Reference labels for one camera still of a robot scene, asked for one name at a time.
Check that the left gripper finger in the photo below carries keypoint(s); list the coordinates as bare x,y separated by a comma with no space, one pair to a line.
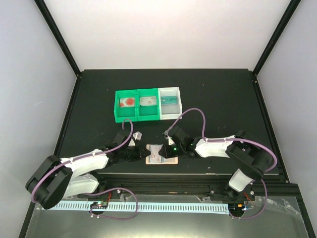
147,148
146,154

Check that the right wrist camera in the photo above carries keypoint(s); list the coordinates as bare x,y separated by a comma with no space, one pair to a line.
168,138

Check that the black aluminium rail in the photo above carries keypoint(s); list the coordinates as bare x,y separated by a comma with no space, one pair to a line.
158,184

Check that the small circuit board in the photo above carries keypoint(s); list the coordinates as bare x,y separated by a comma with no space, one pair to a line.
99,205

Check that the green bin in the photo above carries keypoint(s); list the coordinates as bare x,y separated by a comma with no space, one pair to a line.
125,113
148,113

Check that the beige card holder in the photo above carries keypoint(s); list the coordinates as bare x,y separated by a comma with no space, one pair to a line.
169,161

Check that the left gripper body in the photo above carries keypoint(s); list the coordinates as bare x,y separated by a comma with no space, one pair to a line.
134,155

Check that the black frame post left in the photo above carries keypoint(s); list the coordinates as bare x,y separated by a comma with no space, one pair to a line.
44,10

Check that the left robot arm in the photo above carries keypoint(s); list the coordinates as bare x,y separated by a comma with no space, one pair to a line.
100,158

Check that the red circle card in bin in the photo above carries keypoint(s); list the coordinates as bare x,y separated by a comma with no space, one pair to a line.
126,102

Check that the white slotted cable duct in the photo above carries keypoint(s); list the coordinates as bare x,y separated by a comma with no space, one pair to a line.
208,208

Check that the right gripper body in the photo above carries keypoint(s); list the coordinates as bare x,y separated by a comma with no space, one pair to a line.
175,152

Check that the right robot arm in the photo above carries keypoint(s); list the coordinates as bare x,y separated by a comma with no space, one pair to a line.
252,159

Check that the black frame post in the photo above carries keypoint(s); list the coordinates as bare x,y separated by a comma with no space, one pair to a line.
283,22
44,10

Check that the black frame post right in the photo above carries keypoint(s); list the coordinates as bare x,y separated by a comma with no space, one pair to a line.
283,22

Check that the white card in bin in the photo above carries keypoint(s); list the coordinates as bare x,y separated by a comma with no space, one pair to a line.
148,101

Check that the white bin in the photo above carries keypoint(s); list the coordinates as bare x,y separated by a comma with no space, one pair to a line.
167,112

